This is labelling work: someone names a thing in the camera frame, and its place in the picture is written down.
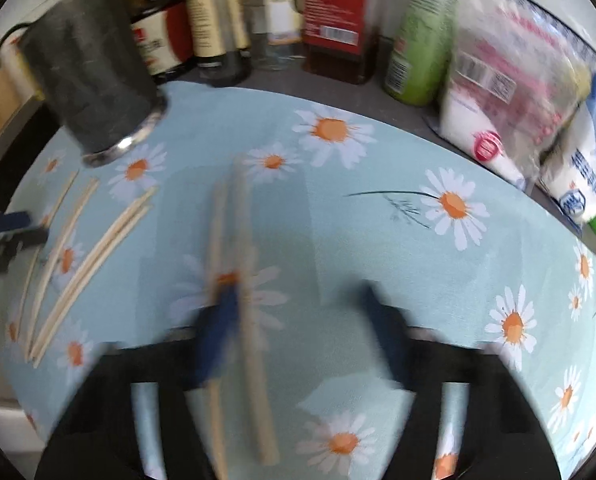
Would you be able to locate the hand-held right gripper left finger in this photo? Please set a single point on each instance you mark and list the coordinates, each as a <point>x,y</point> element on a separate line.
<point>220,335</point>

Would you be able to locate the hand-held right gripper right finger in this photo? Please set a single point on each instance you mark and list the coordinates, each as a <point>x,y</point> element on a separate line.
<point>385,335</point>

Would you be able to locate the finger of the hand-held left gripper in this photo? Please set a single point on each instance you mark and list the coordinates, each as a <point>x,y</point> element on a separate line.
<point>8,222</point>
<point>8,245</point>

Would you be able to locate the pale wooden chopstick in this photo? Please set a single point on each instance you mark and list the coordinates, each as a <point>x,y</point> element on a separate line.
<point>124,222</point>
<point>63,195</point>
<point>73,225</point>
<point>258,410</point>
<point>124,235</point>

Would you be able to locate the dark grey chopstick holder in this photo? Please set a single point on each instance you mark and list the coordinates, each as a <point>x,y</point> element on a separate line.
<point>93,70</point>

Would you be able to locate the blue daisy print mat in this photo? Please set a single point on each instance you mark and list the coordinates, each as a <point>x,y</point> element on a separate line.
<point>328,220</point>

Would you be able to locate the dark sauce bottle red label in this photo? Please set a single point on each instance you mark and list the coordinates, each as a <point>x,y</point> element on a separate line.
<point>158,35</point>

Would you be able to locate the blue and white bag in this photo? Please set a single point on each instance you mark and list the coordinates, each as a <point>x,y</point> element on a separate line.
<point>582,170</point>

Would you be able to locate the dark bottle cream label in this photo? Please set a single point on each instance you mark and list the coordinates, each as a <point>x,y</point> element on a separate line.
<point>238,15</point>
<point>205,20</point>

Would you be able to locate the white bag pink print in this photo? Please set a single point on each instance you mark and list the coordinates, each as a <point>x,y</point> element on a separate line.
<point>502,70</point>

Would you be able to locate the green plastic bottle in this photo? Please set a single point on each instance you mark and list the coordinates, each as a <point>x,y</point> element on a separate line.
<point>420,45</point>

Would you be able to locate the clear glass bottle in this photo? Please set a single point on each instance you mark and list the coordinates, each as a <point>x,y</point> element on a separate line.
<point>278,20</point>

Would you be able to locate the large red label bottle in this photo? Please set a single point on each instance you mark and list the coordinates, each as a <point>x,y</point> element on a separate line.
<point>335,0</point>

